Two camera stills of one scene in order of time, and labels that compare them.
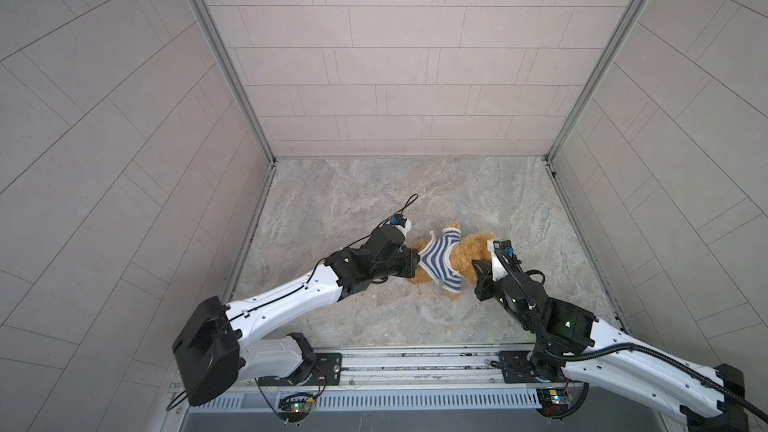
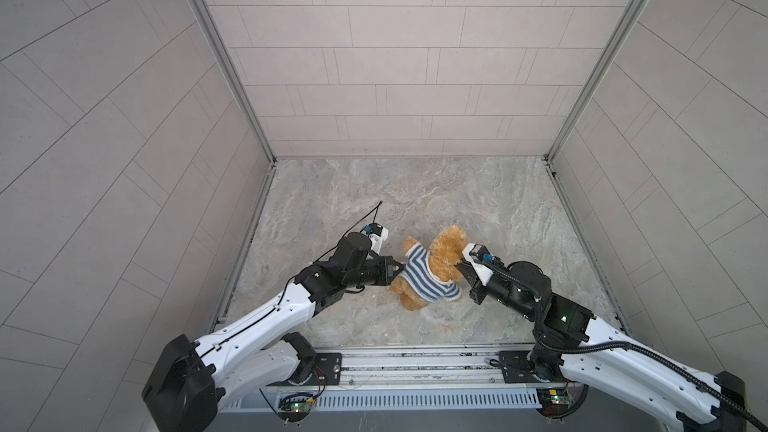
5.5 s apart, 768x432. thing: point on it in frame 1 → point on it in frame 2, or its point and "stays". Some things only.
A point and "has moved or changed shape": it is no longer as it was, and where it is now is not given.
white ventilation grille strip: [382, 401] stays
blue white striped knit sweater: [434, 259] → [418, 279]
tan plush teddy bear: [465, 249] has moved or changed shape
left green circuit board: [295, 407] stays
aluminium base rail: [477, 367] stays
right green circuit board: [553, 402] stays
